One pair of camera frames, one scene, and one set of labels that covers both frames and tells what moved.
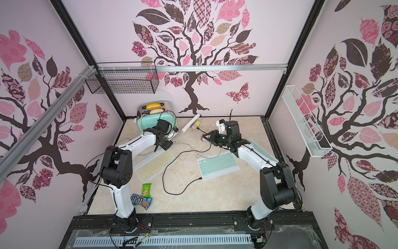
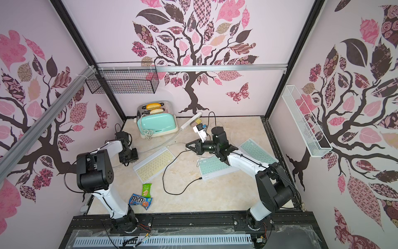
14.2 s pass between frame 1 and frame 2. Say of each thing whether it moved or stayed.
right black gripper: moved
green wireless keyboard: stayed
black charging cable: stayed
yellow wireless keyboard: stayed
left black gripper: moved
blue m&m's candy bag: stayed
